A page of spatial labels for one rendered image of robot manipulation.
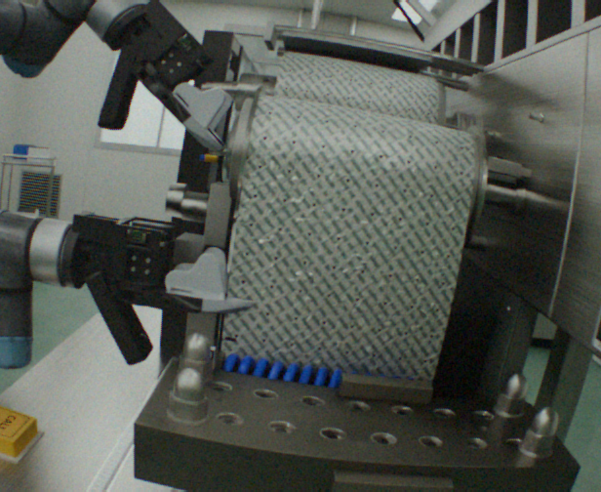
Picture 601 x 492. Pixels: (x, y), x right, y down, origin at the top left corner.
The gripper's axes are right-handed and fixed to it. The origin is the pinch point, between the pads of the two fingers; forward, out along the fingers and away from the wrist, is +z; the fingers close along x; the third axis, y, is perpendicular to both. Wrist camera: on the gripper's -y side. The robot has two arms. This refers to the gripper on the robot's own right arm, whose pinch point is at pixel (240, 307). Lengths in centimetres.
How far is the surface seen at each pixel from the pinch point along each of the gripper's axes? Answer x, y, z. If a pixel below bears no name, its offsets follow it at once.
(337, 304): -0.2, 2.0, 9.7
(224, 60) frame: 33.0, 30.0, -11.2
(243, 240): -0.3, 7.0, -0.6
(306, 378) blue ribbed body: -3.7, -5.4, 7.8
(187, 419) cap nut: -17.9, -5.4, -1.9
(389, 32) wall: 556, 163, 69
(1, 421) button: -10.0, -16.5, -25.5
